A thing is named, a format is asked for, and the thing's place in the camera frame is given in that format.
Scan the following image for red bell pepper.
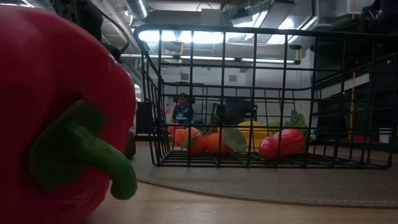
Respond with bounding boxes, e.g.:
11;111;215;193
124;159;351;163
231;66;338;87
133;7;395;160
0;4;138;224

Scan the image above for dark green cucumber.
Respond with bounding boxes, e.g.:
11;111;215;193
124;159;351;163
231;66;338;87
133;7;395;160
125;129;137;159

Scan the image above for orange-red carrot with green top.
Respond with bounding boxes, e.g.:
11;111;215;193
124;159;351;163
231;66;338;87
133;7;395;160
258;109;313;159

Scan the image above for black background cabinet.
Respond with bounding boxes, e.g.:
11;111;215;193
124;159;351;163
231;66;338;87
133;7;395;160
136;101;154;134

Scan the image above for long ceiling light fixture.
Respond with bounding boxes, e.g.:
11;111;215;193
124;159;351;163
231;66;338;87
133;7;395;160
119;52;301;65

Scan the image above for person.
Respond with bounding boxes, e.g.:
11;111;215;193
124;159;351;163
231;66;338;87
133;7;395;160
172;92;197;126

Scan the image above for dark background monitor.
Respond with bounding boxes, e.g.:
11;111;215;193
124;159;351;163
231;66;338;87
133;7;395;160
216;98;259;125

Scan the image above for round grey placemat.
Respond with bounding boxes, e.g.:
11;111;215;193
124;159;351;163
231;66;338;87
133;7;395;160
132;146;398;208

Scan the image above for red background object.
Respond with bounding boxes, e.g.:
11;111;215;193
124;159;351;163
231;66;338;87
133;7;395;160
353;134;371;144

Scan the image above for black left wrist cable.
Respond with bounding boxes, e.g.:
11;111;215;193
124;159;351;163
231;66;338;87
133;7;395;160
93;7;131;62

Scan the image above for silver ventilation duct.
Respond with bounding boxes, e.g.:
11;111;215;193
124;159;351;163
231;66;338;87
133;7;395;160
126;0;150;19

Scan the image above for black wire basket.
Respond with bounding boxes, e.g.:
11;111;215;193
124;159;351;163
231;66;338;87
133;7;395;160
133;24;398;170

